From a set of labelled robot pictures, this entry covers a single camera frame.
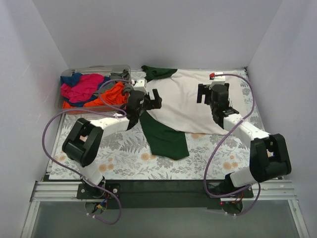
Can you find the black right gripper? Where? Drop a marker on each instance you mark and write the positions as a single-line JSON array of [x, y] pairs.
[[208, 93]]

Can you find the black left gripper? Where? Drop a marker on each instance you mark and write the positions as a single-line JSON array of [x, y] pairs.
[[148, 102]]

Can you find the white and green t-shirt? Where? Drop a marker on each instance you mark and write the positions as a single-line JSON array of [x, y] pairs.
[[165, 128]]

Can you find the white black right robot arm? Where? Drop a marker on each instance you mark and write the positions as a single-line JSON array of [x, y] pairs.
[[269, 156]]

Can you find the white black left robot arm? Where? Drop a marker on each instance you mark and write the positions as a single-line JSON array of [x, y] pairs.
[[83, 141]]

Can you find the grey t-shirt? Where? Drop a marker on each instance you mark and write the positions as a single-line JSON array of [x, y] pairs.
[[110, 81]]

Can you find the orange t-shirt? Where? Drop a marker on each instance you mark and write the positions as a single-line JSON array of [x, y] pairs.
[[113, 96]]

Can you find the clear plastic bin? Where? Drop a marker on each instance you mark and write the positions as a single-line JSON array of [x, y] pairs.
[[95, 88]]

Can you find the floral patterned table mat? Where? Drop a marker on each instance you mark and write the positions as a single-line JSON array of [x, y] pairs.
[[127, 155]]

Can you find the pink t-shirt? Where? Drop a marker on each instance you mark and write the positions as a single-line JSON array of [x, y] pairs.
[[81, 86]]

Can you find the navy blue t-shirt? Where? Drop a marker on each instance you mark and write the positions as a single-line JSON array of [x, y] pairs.
[[71, 79]]

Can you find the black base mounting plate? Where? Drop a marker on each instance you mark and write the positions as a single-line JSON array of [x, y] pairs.
[[162, 194]]

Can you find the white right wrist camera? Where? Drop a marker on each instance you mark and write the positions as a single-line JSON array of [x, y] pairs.
[[217, 78]]

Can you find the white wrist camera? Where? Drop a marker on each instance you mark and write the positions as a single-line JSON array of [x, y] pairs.
[[139, 84], [217, 78]]

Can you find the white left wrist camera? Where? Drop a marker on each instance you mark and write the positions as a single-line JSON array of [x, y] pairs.
[[139, 84]]

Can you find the aluminium frame rail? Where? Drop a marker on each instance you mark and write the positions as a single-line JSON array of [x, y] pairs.
[[55, 191]]

